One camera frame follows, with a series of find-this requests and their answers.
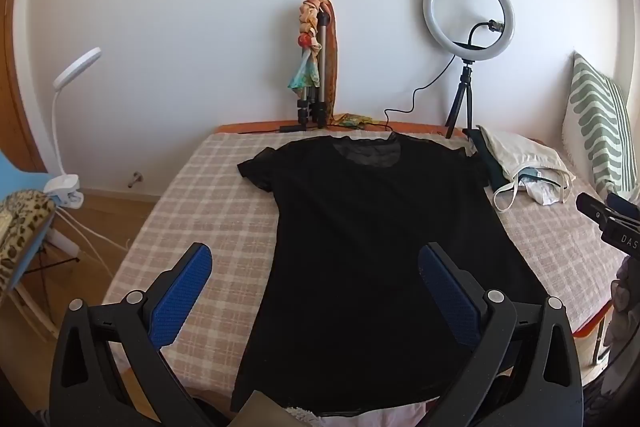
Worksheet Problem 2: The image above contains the white crumpled cloth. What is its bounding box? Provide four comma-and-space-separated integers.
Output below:
525, 179, 567, 206

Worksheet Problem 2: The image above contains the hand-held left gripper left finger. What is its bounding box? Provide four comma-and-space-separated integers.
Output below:
50, 243, 216, 427

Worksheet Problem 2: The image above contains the black gooseneck phone holder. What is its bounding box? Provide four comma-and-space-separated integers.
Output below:
452, 21, 506, 54

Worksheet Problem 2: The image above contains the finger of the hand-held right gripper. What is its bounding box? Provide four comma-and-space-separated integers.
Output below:
575, 192, 619, 229
606, 193, 640, 222

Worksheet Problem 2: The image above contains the leopard print cushion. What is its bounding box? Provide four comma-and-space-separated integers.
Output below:
0, 189, 57, 293

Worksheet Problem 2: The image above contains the white lamp cable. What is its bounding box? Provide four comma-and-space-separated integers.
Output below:
55, 206, 132, 280

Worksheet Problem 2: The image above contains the black mesh t-shirt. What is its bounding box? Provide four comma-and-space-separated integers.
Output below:
231, 132, 548, 418

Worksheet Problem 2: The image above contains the small black tripod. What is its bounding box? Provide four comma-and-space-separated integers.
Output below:
444, 59, 483, 140

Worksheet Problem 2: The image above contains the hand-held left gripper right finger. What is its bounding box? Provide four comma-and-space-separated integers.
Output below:
417, 243, 586, 427

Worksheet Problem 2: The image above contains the pink cloth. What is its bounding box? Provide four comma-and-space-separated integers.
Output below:
285, 399, 431, 427

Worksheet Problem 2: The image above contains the black power cable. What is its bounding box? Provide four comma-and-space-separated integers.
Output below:
237, 57, 468, 135

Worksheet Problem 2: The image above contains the green patterned pillow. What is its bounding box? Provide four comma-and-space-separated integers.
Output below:
561, 51, 640, 202

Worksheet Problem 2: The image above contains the teal garment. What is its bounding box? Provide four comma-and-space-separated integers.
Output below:
517, 167, 563, 188

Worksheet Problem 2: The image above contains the white clip lamp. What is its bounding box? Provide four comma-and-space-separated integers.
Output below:
42, 47, 103, 210

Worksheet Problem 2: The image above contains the white ring light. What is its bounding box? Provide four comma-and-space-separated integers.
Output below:
423, 0, 515, 60

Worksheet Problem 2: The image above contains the wooden door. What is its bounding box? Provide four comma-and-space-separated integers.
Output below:
0, 0, 51, 172

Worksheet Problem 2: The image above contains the silver folded tripod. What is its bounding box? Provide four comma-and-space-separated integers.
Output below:
295, 9, 333, 128

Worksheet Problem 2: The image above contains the dark green garment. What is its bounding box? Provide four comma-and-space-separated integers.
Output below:
462, 127, 508, 190

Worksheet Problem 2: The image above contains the pink checked blanket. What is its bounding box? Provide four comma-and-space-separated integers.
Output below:
100, 129, 618, 413

